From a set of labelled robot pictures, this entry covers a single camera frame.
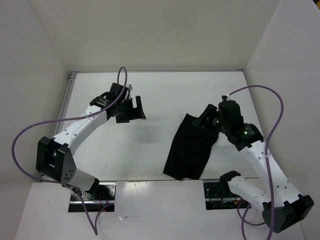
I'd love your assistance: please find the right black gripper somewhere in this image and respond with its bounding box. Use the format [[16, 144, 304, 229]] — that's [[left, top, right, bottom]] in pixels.
[[192, 103, 230, 136]]

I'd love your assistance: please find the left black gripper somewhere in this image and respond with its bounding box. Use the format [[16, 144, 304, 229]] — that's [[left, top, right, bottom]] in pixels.
[[116, 95, 146, 123]]

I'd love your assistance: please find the black skirt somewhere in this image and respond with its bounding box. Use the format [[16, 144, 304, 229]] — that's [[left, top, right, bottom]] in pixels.
[[163, 113, 219, 181]]

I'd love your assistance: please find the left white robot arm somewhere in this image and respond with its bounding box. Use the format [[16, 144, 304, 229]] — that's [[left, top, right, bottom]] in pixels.
[[36, 82, 146, 200]]

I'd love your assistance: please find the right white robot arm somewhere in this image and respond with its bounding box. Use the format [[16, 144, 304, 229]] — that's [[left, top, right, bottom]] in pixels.
[[193, 100, 314, 234]]

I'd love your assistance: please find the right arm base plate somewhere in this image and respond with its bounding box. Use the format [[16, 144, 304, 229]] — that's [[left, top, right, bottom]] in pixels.
[[203, 181, 243, 211]]

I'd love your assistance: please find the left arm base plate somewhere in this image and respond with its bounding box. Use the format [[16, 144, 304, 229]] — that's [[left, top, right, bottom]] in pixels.
[[68, 181, 117, 213]]

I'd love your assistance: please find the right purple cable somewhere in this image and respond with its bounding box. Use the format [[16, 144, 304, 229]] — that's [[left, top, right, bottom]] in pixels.
[[222, 84, 285, 240]]

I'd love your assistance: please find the purple cable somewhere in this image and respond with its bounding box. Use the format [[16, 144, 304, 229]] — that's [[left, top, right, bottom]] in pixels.
[[222, 84, 285, 240], [11, 66, 129, 236]]

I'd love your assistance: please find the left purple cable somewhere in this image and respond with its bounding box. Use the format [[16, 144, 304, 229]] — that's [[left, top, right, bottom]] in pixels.
[[11, 66, 129, 236]]

